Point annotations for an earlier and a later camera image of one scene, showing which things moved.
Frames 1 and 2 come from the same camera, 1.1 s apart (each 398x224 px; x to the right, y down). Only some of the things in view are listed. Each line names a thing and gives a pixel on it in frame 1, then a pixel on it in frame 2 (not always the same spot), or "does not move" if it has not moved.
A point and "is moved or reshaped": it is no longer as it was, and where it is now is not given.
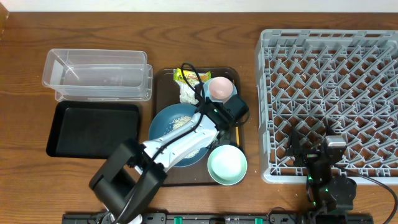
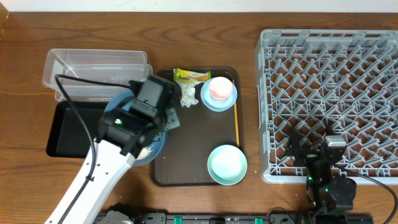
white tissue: (187, 94) does not move
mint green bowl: (227, 165) does not move
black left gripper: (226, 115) -> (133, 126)
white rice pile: (178, 123) is moved or reshaped
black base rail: (234, 218) does not move
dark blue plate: (170, 119) -> (119, 101)
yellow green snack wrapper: (190, 76) does not move
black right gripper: (295, 148) does not move
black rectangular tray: (86, 129) does not move
